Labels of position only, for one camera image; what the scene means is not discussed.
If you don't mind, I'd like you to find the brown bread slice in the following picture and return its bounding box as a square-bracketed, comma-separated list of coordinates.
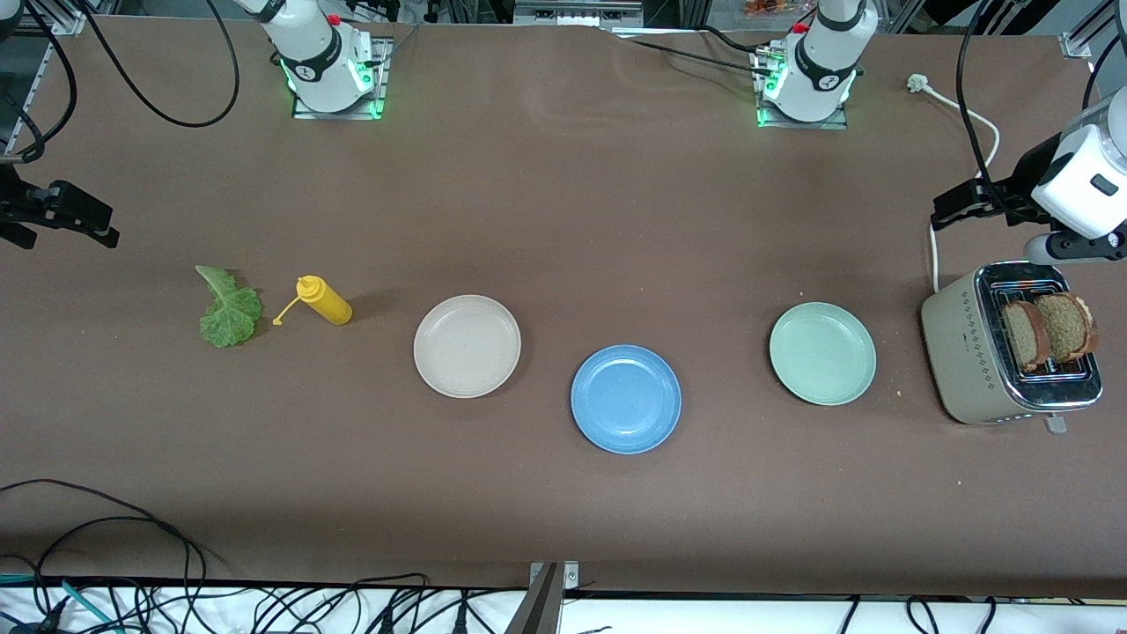
[1001, 299, 1050, 373]
[1034, 292, 1100, 365]

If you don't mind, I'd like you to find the green lettuce leaf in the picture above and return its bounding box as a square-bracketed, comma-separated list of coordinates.
[195, 265, 264, 348]

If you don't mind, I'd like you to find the yellow squeeze bottle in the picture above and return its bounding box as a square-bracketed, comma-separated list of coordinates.
[272, 275, 354, 327]

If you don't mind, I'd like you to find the blue round plate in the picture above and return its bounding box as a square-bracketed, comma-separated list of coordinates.
[570, 344, 683, 455]

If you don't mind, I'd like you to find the green round plate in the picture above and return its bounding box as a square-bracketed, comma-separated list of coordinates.
[769, 301, 878, 407]

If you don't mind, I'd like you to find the beige round plate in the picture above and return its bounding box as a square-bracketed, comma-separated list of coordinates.
[413, 294, 522, 400]

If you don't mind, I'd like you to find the beige chrome toaster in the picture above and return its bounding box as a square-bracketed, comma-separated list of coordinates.
[920, 260, 1104, 434]

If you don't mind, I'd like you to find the grey power strip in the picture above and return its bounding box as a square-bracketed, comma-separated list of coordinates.
[513, 0, 644, 27]

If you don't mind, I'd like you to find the white lower shelf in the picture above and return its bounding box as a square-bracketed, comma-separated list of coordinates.
[0, 583, 1127, 634]

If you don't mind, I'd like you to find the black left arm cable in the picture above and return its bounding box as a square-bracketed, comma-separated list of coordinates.
[956, 0, 1127, 208]

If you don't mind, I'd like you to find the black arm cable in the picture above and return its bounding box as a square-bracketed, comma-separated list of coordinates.
[0, 0, 241, 165]
[956, 0, 1127, 208]

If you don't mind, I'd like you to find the white toaster power cable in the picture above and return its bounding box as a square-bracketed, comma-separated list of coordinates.
[907, 74, 1002, 294]

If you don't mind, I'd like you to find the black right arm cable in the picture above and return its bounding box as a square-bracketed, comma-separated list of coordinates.
[0, 0, 241, 165]

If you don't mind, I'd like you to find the aluminium corner bracket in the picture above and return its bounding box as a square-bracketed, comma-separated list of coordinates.
[1059, 0, 1112, 61]

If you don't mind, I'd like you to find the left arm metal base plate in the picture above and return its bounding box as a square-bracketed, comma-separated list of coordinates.
[755, 44, 851, 130]

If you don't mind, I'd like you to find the black looped cable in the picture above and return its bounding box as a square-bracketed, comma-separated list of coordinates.
[0, 479, 209, 608]

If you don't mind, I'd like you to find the black base supply cable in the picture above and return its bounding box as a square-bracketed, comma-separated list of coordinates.
[608, 25, 776, 78]

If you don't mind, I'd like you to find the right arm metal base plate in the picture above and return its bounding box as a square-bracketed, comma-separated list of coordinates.
[291, 37, 388, 121]

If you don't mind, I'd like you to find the teal cable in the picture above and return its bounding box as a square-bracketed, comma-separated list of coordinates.
[0, 572, 120, 633]

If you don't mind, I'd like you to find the metal table edge bracket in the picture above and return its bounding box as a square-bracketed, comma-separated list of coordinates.
[506, 561, 579, 634]

